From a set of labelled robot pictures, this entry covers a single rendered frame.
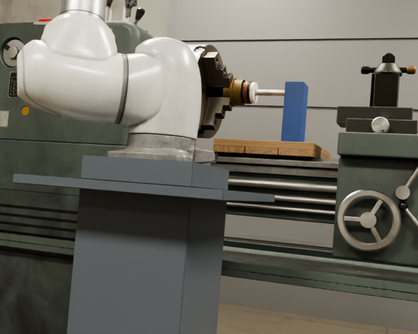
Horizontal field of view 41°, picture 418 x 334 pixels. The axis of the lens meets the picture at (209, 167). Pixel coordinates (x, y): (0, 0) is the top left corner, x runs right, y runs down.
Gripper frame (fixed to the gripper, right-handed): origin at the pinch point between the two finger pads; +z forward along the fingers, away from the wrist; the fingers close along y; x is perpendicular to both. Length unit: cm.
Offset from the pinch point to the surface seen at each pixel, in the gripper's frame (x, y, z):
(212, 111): 7.2, 34.6, 29.6
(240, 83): 8.6, 42.9, 19.9
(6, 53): -13.0, -33.5, 14.8
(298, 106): 8, 62, 27
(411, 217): -16, 98, 58
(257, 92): 11, 48, 22
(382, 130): -18, 89, 37
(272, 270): -18, 64, 75
